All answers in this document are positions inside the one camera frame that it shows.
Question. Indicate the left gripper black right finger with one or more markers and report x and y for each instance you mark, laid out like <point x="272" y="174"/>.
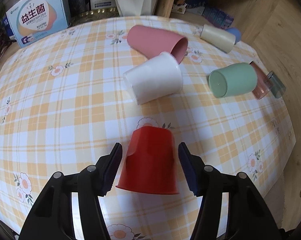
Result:
<point x="248" y="215"/>

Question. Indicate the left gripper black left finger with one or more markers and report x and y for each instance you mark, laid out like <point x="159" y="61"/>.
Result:
<point x="51" y="214"/>

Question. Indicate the red plastic cup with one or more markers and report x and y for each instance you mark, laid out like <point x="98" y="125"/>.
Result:
<point x="150" y="165"/>

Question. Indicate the grey transparent cup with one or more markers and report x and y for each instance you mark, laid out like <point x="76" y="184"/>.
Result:
<point x="278" y="89"/>

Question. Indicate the brown transparent cup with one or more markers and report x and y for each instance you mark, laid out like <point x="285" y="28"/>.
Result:
<point x="263" y="85"/>

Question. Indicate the green plastic cup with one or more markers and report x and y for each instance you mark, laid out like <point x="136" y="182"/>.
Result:
<point x="233" y="80"/>

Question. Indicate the white paper cup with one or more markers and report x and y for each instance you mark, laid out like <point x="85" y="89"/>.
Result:
<point x="155" y="78"/>

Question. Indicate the cream plastic cup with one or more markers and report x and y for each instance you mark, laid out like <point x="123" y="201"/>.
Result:
<point x="219" y="38"/>

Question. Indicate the blue plastic cup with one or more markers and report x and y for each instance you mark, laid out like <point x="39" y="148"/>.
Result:
<point x="236" y="33"/>

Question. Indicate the pink plastic cup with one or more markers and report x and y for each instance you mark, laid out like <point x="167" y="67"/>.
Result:
<point x="150" y="42"/>

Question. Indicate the yellow plaid tablecloth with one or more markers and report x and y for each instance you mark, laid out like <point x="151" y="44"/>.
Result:
<point x="63" y="104"/>

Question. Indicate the purple blue small box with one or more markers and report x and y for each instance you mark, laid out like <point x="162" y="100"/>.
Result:
<point x="218" y="18"/>

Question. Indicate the light blue probiotic box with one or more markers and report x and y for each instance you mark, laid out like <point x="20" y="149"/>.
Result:
<point x="32" y="20"/>

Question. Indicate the gold round tray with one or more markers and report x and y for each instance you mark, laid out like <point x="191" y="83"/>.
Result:
<point x="94" y="15"/>

